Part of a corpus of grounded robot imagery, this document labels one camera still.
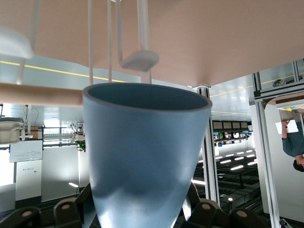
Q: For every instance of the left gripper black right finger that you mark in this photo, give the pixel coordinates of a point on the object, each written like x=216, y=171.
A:
x=213, y=217

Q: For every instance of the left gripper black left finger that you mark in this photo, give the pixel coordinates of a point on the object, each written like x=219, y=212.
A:
x=47, y=217

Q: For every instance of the blue plastic cup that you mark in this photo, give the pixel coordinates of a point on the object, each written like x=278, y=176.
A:
x=142, y=154

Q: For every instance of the green potted plant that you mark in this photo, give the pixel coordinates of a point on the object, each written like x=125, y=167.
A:
x=80, y=145

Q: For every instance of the white rounded machine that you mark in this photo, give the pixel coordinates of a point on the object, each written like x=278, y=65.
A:
x=9, y=131

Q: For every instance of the person in teal shirt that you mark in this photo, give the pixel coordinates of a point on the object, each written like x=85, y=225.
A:
x=293, y=145

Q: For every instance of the aluminium corner post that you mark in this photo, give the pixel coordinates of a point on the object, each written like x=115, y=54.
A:
x=211, y=154

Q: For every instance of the white wall poster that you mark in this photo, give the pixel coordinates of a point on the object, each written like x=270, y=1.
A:
x=26, y=152

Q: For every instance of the aluminium frame enclosure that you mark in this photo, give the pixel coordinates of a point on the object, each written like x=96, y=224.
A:
x=263, y=142

